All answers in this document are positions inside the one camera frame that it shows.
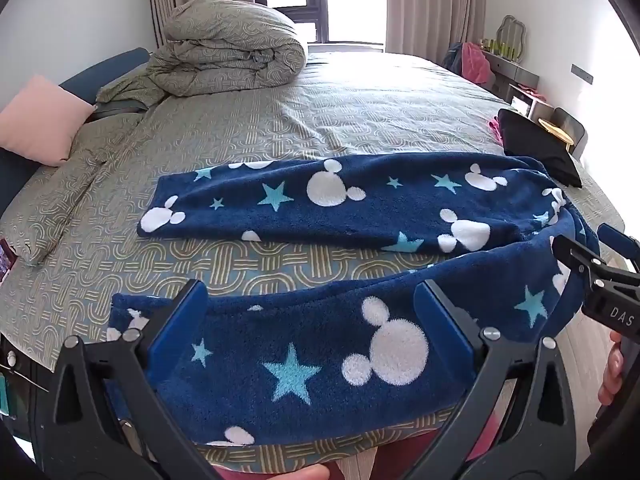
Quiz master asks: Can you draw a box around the scalloped vanity mirror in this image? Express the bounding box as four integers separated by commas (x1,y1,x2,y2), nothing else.
492,15,530,58

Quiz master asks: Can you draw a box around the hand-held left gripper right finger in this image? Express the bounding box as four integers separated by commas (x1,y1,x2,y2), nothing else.
400,280,578,480

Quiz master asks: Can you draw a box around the dark blue garment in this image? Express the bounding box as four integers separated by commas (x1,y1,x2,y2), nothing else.
441,42,467,77

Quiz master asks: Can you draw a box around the folded patterned duvet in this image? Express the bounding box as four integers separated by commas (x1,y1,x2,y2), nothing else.
96,0,307,108

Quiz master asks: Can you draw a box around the dark chair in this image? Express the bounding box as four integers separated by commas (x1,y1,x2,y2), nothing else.
552,106,587,157

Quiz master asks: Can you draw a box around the black garment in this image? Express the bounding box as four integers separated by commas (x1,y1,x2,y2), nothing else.
497,108,583,189

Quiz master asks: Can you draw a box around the person's left hand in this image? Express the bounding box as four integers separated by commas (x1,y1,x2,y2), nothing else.
212,462,332,480

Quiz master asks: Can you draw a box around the phone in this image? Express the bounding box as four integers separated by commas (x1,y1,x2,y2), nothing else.
0,241,20,283

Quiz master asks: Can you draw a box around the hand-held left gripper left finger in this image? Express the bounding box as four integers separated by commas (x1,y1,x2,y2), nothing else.
30,279,221,480

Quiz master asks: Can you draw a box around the row of green bottles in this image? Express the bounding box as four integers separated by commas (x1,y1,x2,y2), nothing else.
481,36,522,59

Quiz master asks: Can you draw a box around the red cloth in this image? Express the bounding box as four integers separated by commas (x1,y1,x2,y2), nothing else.
461,42,497,86

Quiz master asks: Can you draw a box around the dark blue headboard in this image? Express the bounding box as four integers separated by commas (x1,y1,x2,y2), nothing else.
0,47,151,216

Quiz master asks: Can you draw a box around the dark bedside cabinet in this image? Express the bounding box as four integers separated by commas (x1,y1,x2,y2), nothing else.
0,332,56,426

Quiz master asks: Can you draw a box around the person's pink clothing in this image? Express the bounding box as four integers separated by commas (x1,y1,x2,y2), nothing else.
320,395,506,480

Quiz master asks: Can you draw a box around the pink pillow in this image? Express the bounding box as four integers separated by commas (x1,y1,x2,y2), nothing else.
0,74,97,167

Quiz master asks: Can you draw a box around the bed with patterned sheet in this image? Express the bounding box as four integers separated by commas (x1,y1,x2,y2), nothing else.
0,50,626,476

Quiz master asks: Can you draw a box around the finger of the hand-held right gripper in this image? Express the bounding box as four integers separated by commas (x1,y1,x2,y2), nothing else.
552,234,608,291
597,223,640,262

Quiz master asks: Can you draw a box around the person's right hand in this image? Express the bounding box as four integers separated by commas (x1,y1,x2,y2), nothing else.
597,330,627,407

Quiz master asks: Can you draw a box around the patterned pillow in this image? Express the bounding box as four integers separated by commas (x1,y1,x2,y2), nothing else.
14,110,148,267

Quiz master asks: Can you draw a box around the grey dressing table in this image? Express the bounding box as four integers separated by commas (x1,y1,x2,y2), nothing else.
481,49,556,122

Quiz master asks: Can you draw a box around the navy star mouse fleece blanket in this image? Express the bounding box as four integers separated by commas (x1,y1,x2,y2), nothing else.
105,152,608,448

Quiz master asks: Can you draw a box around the grey pillow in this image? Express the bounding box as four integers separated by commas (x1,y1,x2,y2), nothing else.
87,99,151,123

